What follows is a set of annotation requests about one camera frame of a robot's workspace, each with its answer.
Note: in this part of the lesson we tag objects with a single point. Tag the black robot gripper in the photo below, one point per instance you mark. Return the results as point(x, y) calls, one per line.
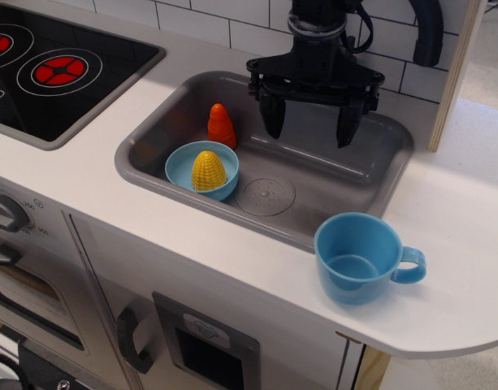
point(315, 72)

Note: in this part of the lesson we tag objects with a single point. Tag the yellow toy corn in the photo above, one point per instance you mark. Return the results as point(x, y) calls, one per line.
point(208, 172)

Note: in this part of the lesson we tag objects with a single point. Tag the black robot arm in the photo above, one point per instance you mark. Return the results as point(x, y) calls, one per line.
point(326, 20)

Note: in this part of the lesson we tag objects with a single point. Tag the grey toy sink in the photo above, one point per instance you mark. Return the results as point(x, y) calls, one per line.
point(287, 187)

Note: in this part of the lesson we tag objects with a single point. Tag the black sink faucet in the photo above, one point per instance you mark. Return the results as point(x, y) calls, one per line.
point(430, 20)

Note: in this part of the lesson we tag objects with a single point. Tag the light blue bowl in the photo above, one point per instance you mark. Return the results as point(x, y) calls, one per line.
point(179, 165)

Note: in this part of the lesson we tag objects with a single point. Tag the orange toy carrot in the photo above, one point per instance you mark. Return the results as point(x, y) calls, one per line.
point(220, 127)

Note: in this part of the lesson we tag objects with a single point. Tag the blue plastic cup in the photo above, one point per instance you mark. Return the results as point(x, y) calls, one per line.
point(358, 255)

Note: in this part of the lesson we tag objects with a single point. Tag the grey dispenser panel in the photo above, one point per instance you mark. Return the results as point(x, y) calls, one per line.
point(208, 349)

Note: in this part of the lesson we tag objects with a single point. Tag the black toy stovetop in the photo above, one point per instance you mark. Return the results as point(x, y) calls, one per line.
point(56, 76)

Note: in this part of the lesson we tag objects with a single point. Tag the grey oven knob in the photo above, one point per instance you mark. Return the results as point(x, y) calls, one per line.
point(12, 216)

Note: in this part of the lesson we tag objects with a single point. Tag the toy oven door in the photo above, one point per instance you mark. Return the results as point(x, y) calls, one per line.
point(32, 301)

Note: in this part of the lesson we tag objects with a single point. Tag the wooden side post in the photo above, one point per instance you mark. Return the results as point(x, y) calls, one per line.
point(466, 38)

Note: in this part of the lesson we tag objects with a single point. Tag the black cabinet door handle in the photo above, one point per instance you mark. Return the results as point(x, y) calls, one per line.
point(126, 325)

